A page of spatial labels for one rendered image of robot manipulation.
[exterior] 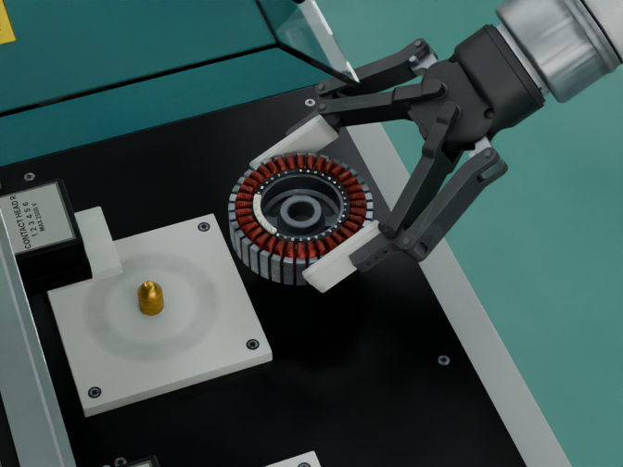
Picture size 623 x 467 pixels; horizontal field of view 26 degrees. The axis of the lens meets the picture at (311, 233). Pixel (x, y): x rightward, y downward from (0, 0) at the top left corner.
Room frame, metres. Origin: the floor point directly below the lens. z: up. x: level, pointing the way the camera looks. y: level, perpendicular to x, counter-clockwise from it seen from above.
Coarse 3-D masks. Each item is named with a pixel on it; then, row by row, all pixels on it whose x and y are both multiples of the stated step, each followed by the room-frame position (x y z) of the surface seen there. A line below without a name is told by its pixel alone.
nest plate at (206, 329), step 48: (144, 240) 0.70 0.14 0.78; (192, 240) 0.70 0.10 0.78; (96, 288) 0.65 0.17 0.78; (192, 288) 0.65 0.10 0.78; (240, 288) 0.65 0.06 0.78; (96, 336) 0.60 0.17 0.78; (144, 336) 0.60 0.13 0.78; (192, 336) 0.60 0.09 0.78; (240, 336) 0.60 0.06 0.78; (96, 384) 0.56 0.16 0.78; (144, 384) 0.56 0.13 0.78; (192, 384) 0.56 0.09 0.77
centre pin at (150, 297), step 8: (144, 288) 0.63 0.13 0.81; (152, 288) 0.63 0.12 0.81; (160, 288) 0.63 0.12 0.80; (144, 296) 0.62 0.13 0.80; (152, 296) 0.62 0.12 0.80; (160, 296) 0.63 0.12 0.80; (144, 304) 0.62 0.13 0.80; (152, 304) 0.62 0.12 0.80; (160, 304) 0.63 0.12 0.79; (144, 312) 0.62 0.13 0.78; (152, 312) 0.62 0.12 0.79
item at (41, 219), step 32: (32, 192) 0.63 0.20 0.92; (64, 192) 0.63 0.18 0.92; (32, 224) 0.60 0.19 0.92; (64, 224) 0.60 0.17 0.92; (96, 224) 0.63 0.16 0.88; (32, 256) 0.57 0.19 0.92; (64, 256) 0.58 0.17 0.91; (96, 256) 0.60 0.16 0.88; (32, 288) 0.57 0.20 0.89; (64, 288) 0.58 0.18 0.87
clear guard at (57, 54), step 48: (48, 0) 0.67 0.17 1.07; (96, 0) 0.67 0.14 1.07; (144, 0) 0.67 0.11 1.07; (192, 0) 0.67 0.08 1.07; (240, 0) 0.67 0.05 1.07; (288, 0) 0.70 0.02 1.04; (0, 48) 0.62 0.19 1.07; (48, 48) 0.62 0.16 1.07; (96, 48) 0.62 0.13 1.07; (144, 48) 0.62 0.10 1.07; (192, 48) 0.62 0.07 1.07; (240, 48) 0.62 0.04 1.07; (288, 48) 0.63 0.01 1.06; (336, 48) 0.68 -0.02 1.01; (0, 96) 0.58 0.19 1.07; (48, 96) 0.58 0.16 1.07
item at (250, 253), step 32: (288, 160) 0.72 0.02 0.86; (320, 160) 0.72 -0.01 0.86; (256, 192) 0.69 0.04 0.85; (288, 192) 0.70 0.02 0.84; (320, 192) 0.70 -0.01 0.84; (352, 192) 0.69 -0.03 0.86; (256, 224) 0.65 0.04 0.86; (288, 224) 0.66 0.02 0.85; (320, 224) 0.67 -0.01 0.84; (352, 224) 0.65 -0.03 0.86; (256, 256) 0.63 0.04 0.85; (288, 256) 0.62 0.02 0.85; (320, 256) 0.63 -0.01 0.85
